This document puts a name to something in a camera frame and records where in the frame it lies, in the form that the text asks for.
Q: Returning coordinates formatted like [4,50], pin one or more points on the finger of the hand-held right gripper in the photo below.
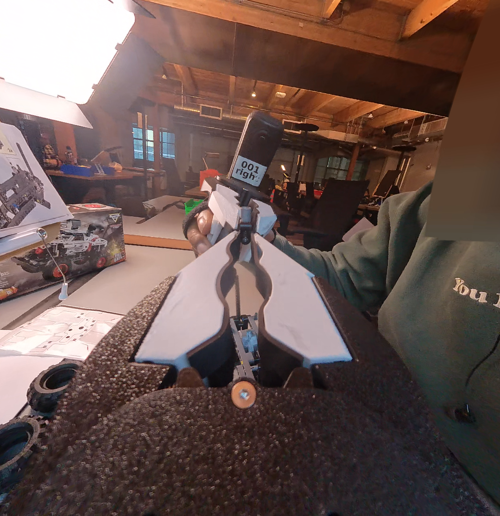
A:
[264,221]
[223,209]

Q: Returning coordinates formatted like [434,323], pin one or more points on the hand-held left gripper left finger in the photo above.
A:
[185,314]

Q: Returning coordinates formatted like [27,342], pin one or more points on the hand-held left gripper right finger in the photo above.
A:
[302,314]

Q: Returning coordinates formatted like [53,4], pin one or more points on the grey black toy chassis assembly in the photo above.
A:
[246,342]

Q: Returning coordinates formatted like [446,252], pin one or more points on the grey desk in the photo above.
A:
[125,274]

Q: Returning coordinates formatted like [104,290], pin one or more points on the person's right hand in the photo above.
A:
[202,236]

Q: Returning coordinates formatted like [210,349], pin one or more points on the small green bin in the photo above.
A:
[193,207]

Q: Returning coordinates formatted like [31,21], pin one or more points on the black floor lamp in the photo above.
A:
[304,161]

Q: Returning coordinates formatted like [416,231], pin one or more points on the grey table with wooden edge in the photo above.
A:
[161,221]

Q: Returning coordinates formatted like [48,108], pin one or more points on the black office chair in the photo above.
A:
[338,209]

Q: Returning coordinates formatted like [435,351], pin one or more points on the window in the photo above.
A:
[153,141]

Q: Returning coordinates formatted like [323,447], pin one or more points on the white sticker sheet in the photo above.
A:
[64,330]

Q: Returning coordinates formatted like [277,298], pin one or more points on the toy truck box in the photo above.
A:
[84,242]

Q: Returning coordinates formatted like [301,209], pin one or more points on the wooden workbench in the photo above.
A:
[92,177]

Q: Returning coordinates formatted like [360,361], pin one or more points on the black toy tyre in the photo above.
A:
[36,395]
[34,439]

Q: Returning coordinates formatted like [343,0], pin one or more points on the metal book stand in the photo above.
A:
[16,246]

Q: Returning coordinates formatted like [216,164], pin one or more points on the toy instruction booklet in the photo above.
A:
[28,189]

